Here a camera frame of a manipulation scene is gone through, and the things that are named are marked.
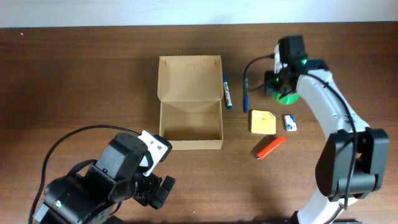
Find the brown cardboard box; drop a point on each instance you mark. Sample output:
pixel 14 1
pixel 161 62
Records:
pixel 190 90

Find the orange lighter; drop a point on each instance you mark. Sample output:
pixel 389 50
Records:
pixel 270 148

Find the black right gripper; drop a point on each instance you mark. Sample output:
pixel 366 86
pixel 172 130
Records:
pixel 277 83

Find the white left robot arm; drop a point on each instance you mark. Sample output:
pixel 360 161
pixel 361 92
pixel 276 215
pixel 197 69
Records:
pixel 88 195

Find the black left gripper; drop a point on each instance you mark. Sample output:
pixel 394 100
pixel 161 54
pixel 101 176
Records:
pixel 152 191

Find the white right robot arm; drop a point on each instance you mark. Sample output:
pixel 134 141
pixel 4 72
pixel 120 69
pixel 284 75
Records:
pixel 353 161

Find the yellow sticky note pad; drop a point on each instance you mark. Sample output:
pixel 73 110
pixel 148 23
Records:
pixel 263 122

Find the small white blue box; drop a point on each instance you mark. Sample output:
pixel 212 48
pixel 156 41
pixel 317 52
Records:
pixel 290 122

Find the blue whiteboard marker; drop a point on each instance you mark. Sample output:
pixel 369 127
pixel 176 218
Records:
pixel 227 95

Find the green tape roll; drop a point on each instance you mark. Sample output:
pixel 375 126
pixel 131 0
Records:
pixel 286 99

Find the blue ballpoint pen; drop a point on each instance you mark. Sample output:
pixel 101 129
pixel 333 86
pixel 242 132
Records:
pixel 245 98

